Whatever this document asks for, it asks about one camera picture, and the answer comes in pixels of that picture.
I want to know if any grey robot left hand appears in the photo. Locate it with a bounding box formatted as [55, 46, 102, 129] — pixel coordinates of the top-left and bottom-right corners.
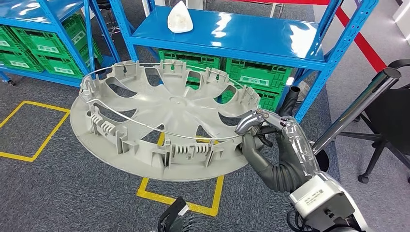
[170, 214, 194, 232]

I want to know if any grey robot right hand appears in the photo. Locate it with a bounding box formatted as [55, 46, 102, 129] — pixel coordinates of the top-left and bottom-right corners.
[234, 109, 320, 180]

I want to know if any grey plastic wheel hubcap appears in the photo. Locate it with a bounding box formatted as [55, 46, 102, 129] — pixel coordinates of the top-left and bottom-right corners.
[70, 60, 262, 183]

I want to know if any blue metal shelf rack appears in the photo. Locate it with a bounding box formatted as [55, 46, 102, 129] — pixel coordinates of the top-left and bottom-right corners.
[109, 0, 380, 124]
[0, 0, 121, 87]

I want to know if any white iron-shaped plastic part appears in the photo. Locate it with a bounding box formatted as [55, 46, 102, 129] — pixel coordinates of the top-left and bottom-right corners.
[167, 0, 194, 34]

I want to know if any black office chair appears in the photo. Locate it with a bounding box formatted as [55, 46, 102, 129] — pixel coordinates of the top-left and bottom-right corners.
[336, 59, 410, 185]

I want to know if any black ribbed hose piece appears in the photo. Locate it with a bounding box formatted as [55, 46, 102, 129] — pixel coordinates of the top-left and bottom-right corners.
[278, 86, 301, 117]

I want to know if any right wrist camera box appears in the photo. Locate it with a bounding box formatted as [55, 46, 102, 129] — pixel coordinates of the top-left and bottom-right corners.
[289, 174, 355, 225]

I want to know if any white desk metal frame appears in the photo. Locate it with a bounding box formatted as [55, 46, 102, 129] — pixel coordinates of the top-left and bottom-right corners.
[269, 2, 286, 18]

